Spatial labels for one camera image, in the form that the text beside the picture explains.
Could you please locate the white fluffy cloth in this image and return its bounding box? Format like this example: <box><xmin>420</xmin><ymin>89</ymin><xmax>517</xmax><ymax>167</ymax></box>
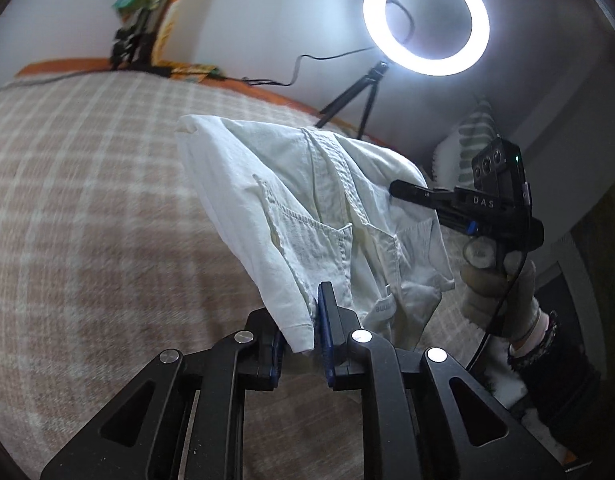
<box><xmin>480</xmin><ymin>335</ymin><xmax>578</xmax><ymax>466</ymax></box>

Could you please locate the black mini tripod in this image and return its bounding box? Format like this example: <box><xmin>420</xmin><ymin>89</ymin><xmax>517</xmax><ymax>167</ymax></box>
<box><xmin>315</xmin><ymin>61</ymin><xmax>391</xmax><ymax>140</ymax></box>

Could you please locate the black tripod with cables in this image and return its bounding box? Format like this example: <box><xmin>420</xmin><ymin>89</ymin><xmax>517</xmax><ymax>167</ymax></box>
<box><xmin>110</xmin><ymin>5</ymin><xmax>173</xmax><ymax>78</ymax></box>

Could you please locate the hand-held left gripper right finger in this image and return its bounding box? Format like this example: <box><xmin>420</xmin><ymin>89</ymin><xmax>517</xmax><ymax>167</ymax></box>
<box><xmin>315</xmin><ymin>281</ymin><xmax>568</xmax><ymax>480</ymax></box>

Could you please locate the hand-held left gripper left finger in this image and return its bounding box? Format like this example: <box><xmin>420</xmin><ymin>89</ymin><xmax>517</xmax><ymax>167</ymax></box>
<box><xmin>40</xmin><ymin>307</ymin><xmax>288</xmax><ymax>480</ymax></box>

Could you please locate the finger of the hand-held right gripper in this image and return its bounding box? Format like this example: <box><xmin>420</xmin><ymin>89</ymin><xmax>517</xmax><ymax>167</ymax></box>
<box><xmin>389</xmin><ymin>179</ymin><xmax>458</xmax><ymax>211</ymax></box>

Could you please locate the white shirt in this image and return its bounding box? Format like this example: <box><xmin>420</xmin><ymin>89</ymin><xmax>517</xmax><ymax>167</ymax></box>
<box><xmin>176</xmin><ymin>114</ymin><xmax>455</xmax><ymax>353</ymax></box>

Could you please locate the person's right forearm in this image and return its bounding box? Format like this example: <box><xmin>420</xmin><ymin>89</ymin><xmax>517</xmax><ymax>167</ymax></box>
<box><xmin>506</xmin><ymin>307</ymin><xmax>604</xmax><ymax>406</ymax></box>

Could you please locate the person's right hand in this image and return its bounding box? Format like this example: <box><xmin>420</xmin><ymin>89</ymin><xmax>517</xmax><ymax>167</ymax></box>
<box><xmin>460</xmin><ymin>247</ymin><xmax>541</xmax><ymax>343</ymax></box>

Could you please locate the beige checked blanket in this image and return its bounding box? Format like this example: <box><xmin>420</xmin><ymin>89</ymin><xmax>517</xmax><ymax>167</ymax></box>
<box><xmin>0</xmin><ymin>71</ymin><xmax>488</xmax><ymax>480</ymax></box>

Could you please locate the white ring light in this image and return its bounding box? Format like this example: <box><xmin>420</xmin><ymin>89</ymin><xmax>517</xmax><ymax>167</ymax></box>
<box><xmin>362</xmin><ymin>0</ymin><xmax>491</xmax><ymax>75</ymax></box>

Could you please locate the green patterned white pillow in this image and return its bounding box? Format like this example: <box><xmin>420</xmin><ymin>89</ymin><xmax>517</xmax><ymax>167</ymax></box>
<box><xmin>430</xmin><ymin>100</ymin><xmax>503</xmax><ymax>186</ymax></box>

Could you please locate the black gooseneck phone holder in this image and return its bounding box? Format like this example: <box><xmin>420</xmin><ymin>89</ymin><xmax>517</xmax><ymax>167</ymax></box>
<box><xmin>386</xmin><ymin>0</ymin><xmax>415</xmax><ymax>43</ymax></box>

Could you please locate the folded tripod with colourful scarf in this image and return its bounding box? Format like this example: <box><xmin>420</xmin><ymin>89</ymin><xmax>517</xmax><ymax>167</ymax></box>
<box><xmin>112</xmin><ymin>0</ymin><xmax>223</xmax><ymax>83</ymax></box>

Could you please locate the black power cable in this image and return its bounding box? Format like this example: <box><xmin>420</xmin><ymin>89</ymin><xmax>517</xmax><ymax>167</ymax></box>
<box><xmin>0</xmin><ymin>45</ymin><xmax>375</xmax><ymax>101</ymax></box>

